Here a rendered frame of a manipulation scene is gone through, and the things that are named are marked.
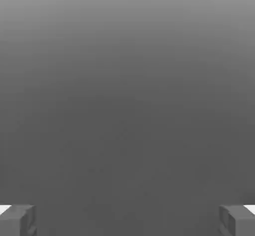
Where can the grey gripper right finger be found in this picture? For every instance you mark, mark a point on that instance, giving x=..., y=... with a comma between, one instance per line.
x=241, y=221

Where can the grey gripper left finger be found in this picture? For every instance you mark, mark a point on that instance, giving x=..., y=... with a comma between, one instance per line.
x=14, y=221

